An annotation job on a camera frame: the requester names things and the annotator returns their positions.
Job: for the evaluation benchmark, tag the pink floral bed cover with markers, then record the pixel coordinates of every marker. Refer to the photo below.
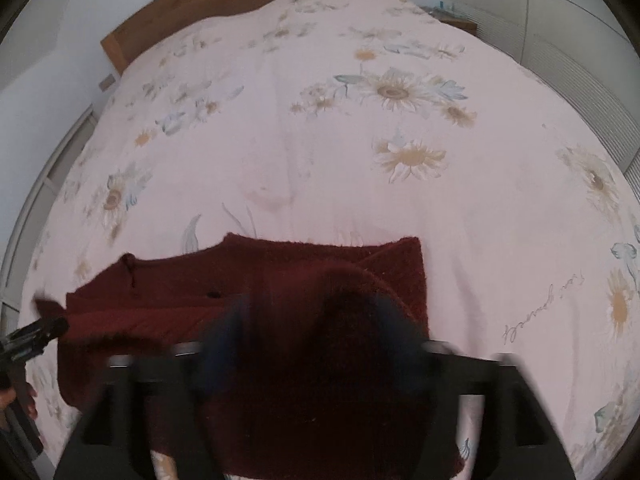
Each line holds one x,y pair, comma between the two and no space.
325,160

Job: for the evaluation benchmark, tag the white wardrobe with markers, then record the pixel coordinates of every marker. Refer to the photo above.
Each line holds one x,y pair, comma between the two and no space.
560,20

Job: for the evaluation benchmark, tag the wall socket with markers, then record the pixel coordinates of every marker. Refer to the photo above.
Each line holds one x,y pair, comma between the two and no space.
107,82

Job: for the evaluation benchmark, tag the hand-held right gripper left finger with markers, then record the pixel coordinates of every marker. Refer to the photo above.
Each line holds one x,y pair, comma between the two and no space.
225,332

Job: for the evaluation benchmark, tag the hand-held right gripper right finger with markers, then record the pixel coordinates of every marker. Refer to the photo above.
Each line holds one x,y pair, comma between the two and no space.
405,335

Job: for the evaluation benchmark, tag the dark red knit sweater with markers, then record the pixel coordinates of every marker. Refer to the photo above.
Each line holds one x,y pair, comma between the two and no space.
310,385

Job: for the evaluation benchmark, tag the wooden headboard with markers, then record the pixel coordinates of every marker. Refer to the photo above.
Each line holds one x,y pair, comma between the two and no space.
225,0

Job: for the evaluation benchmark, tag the wooden nightstand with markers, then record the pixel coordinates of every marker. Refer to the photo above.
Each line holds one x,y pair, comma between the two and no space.
455,20

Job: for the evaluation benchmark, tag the white low cabinet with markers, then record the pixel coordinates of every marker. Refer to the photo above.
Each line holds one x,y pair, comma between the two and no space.
30,220

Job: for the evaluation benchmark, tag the person's left hand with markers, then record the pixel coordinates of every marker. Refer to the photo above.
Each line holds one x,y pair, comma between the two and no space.
30,402

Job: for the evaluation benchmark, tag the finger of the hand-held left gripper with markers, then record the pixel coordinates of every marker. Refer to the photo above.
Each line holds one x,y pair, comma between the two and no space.
37,332

